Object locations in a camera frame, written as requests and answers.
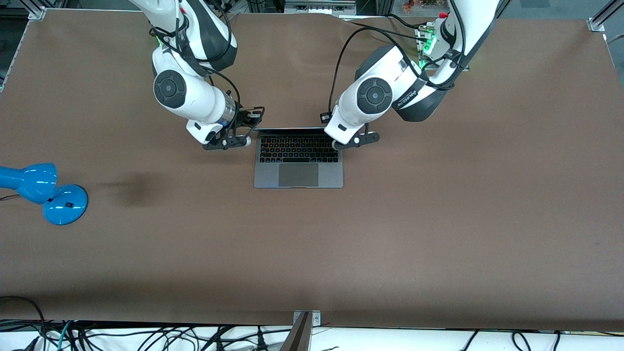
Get grey laptop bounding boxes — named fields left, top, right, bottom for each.
left=253, top=127, right=344, bottom=189

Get grey power strip box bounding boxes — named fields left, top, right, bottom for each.
left=284, top=0, right=357, bottom=15

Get blue desk lamp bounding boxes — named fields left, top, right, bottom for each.
left=0, top=162, right=89, bottom=226

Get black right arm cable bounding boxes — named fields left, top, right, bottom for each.
left=149, top=0, right=244, bottom=110

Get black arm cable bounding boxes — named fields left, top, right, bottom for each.
left=149, top=0, right=244, bottom=110
left=328, top=0, right=468, bottom=115

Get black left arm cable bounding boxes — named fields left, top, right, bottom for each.
left=328, top=0, right=468, bottom=115

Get long black table cable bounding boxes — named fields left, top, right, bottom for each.
left=349, top=20, right=422, bottom=40

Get short black table cable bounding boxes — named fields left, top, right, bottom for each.
left=388, top=14, right=425, bottom=29

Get small metal bracket plate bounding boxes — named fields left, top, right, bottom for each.
left=293, top=310, right=322, bottom=326

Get aluminium camera post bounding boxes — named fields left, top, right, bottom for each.
left=279, top=312, right=312, bottom=351

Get tangled black floor cables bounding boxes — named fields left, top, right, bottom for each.
left=49, top=322, right=293, bottom=351

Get aluminium table corner bracket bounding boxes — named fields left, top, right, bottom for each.
left=19, top=0, right=47, bottom=21
left=586, top=0, right=624, bottom=33

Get black looped floor cable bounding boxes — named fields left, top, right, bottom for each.
left=0, top=295, right=48, bottom=351

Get teal floor cable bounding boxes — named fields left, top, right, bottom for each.
left=58, top=320, right=75, bottom=351

